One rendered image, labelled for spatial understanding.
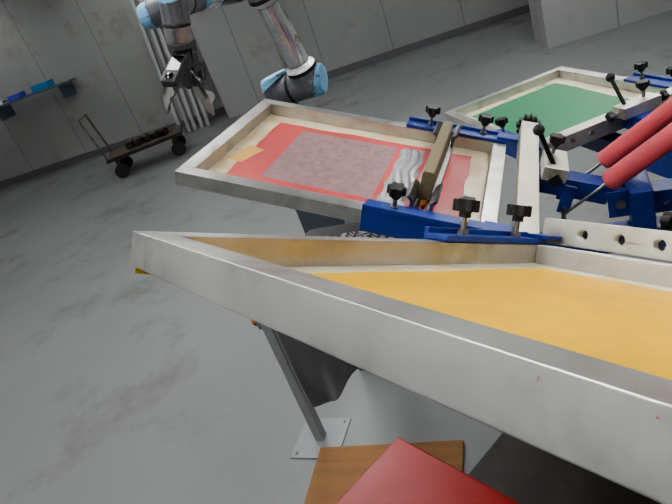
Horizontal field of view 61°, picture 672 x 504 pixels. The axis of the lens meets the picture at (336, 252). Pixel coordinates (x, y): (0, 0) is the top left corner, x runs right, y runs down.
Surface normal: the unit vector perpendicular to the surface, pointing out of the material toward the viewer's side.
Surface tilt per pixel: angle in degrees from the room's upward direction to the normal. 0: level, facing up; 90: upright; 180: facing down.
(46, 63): 90
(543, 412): 58
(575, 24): 90
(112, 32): 90
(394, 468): 0
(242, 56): 90
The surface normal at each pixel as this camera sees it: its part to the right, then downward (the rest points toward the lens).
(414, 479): -0.32, -0.84
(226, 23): -0.06, 0.48
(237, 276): -0.76, 0.00
